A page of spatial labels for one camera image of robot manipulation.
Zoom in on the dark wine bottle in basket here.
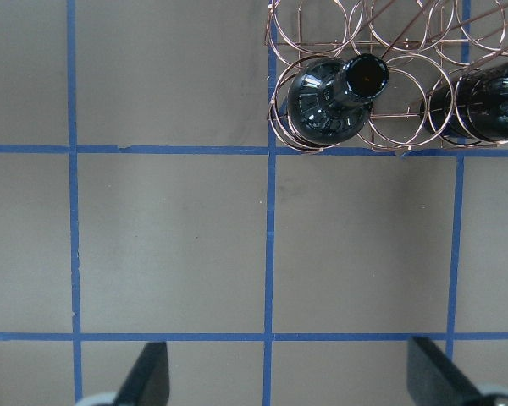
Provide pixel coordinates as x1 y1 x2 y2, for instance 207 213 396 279
287 53 389 146

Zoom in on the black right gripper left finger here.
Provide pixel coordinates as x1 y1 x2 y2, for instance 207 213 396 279
116 342 170 406

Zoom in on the copper wire wine basket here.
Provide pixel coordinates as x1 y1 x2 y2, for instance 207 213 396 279
265 1 508 153

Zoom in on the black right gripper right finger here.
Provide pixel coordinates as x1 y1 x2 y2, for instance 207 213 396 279
407 337 491 406

